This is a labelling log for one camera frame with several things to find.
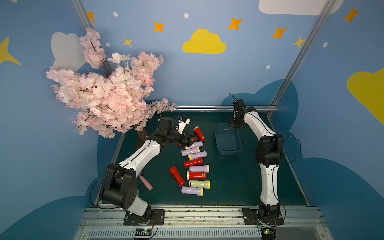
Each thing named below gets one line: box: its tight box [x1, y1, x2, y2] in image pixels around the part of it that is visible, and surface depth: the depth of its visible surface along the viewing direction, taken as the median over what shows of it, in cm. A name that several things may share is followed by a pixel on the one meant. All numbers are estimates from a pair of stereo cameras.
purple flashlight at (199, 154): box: [188, 150, 208, 161], surface depth 97 cm
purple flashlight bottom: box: [181, 186, 204, 197], surface depth 82 cm
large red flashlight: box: [169, 166, 186, 187], surface depth 88 cm
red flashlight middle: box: [184, 157, 204, 168], surface depth 93 cm
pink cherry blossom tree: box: [46, 27, 176, 139], surface depth 62 cm
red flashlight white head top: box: [193, 126, 207, 142], surface depth 109 cm
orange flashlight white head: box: [186, 171, 207, 180], surface depth 88 cm
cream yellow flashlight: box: [188, 180, 211, 190], surface depth 84 cm
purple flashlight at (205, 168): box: [189, 165, 210, 173], surface depth 90 cm
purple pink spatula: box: [137, 171, 154, 191], surface depth 85 cm
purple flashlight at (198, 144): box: [184, 140, 203, 150], surface depth 103 cm
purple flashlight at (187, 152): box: [181, 146, 201, 156], surface depth 98 cm
